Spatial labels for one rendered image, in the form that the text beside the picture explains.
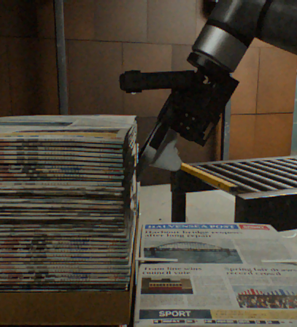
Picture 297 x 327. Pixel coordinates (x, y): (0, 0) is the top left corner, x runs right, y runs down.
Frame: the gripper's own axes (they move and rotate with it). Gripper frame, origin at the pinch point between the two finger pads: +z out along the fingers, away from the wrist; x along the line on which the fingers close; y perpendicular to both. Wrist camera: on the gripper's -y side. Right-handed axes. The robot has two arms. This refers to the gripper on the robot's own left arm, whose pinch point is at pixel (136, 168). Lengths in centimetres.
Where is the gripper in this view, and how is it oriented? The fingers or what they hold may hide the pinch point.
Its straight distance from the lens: 61.8
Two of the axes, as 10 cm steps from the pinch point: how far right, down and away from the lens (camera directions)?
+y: 8.7, 4.8, 0.9
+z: -4.9, 8.5, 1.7
